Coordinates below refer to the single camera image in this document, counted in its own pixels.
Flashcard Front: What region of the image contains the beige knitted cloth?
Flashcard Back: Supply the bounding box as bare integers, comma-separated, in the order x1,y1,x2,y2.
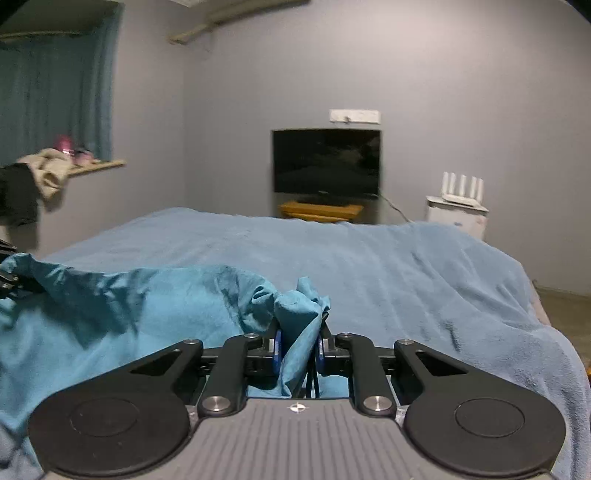
17,148,75,200

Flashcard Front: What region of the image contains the small white cabinet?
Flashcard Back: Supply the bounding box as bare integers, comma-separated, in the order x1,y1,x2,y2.
425,196,489,241

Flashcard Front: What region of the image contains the black flat screen television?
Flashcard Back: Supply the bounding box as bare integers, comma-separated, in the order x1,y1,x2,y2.
272,128,382,206

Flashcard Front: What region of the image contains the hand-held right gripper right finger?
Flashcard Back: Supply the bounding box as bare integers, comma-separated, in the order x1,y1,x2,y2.
314,330,477,418

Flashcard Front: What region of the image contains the teal hooded jacket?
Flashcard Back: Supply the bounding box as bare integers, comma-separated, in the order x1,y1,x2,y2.
0,253,332,446

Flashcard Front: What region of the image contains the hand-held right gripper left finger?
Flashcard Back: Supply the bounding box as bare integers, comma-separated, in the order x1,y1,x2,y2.
115,330,283,418

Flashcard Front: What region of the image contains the wooden windowsill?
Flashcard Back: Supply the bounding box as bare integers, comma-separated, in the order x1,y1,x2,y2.
68,159,127,177

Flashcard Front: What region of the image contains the white router with antennas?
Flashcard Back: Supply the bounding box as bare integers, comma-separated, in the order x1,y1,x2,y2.
440,171,486,206

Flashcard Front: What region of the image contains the black television cable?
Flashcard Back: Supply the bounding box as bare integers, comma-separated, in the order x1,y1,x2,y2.
378,193,417,225

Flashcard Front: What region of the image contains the blue window curtain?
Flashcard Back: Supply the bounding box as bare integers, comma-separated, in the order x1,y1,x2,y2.
0,4,117,163

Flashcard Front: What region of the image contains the white wall power strip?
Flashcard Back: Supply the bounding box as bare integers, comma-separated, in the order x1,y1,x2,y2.
329,109,382,125

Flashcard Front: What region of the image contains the beige ceiling pipe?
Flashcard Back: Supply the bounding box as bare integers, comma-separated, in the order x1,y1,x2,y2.
168,0,311,45

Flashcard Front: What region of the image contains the light blue fleece blanket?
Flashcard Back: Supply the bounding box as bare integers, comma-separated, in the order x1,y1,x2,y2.
0,206,591,480

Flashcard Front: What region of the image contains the black cloth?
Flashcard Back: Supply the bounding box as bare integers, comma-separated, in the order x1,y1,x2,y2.
0,163,40,228

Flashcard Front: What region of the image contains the wooden television stand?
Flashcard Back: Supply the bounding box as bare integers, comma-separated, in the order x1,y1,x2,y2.
279,200,365,223

